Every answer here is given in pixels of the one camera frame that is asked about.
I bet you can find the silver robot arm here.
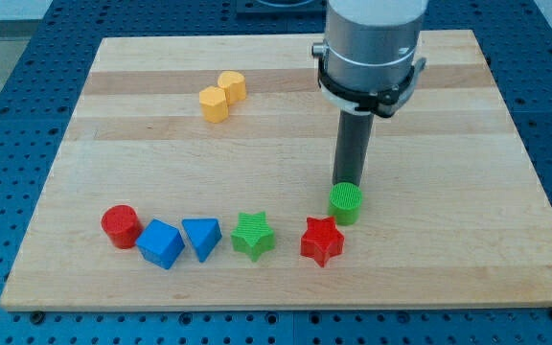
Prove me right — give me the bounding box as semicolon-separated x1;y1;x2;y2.
311;0;428;118

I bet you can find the yellow hexagon block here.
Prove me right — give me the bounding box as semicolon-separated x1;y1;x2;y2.
198;86;229;124

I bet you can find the yellow heart block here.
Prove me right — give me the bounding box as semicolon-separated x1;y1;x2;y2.
217;71;247;105

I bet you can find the green star block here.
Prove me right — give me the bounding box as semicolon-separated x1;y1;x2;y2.
230;211;275;262

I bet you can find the green cylinder block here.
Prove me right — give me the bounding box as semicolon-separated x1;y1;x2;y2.
328;182;362;225

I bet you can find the wooden board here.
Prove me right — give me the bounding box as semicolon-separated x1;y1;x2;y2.
0;30;552;311

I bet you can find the red star block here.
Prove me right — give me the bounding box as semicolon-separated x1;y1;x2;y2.
300;217;345;267

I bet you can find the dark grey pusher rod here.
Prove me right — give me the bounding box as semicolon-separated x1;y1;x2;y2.
333;111;374;186

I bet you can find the blue triangle block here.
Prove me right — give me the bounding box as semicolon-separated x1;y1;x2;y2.
182;218;222;263

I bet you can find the blue cube block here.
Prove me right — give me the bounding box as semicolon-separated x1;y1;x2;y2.
135;218;185;269

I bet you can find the red cylinder block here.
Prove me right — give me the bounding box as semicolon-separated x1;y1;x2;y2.
101;204;143;249

